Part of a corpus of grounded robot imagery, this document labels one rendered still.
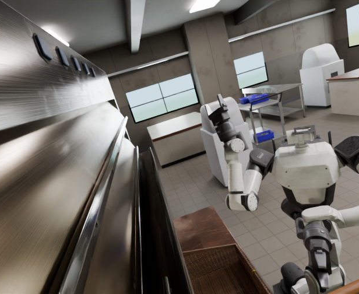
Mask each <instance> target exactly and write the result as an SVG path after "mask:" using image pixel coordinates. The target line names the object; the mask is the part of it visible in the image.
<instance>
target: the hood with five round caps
mask: <svg viewBox="0 0 359 294"><path fill-rule="evenodd" d="M112 99H114V97H113V94H112V91H111V88H110V86H109V83H108V80H107V77H106V75H105V72H104V71H102V70H101V69H100V68H98V67H96V66H95V65H93V64H92V63H91V62H89V61H88V60H86V59H85V58H83V57H82V56H80V55H79V54H78V53H76V52H74V51H73V50H71V49H70V48H69V47H67V46H66V45H64V44H63V43H61V42H60V41H58V40H57V39H55V38H54V37H53V36H51V35H50V34H48V33H47V32H45V31H44V30H42V29H41V28H39V27H38V26H36V25H35V24H34V23H32V22H31V21H29V20H27V19H26V18H25V17H23V16H22V15H20V14H19V13H17V12H16V11H14V10H13V9H12V8H10V7H8V6H7V5H5V4H4V3H3V2H1V1H0V131H3V130H6V129H10V128H13V127H17V126H20V125H24V124H28V123H32V122H34V121H38V120H42V119H45V118H48V117H52V116H56V115H59V114H63V113H67V112H69V111H73V110H77V109H81V108H84V107H87V106H91V105H94V104H98V103H102V102H106V101H108V100H112Z"/></svg>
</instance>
